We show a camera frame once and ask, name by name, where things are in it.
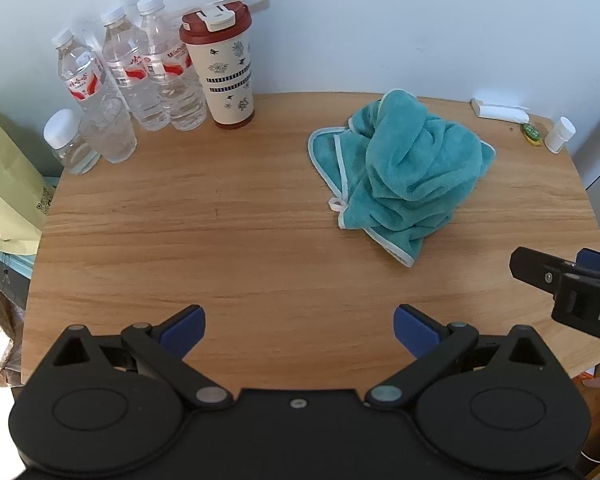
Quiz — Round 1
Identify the small white bottle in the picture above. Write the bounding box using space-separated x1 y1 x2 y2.
545 116 577 154

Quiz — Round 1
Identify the cream tumbler with red lid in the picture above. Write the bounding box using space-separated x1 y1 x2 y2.
179 1 256 130

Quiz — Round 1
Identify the teal towel with pale trim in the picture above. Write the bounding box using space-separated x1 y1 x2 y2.
307 89 497 268

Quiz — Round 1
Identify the pale green paper bag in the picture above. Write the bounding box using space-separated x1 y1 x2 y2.
0 105 57 256

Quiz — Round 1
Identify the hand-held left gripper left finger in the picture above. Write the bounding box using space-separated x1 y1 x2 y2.
52 305 232 408

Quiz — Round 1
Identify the light blue container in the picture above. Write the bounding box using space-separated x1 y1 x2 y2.
0 251 36 279

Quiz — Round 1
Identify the clear plastic water bottle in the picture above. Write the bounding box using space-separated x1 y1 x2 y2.
70 51 139 164
136 0 209 132
51 27 106 111
101 6 172 132

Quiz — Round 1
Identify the glass jar with white lid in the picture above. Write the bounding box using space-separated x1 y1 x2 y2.
43 109 102 176

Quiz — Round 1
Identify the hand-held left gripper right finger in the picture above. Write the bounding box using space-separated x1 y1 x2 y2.
365 305 551 408

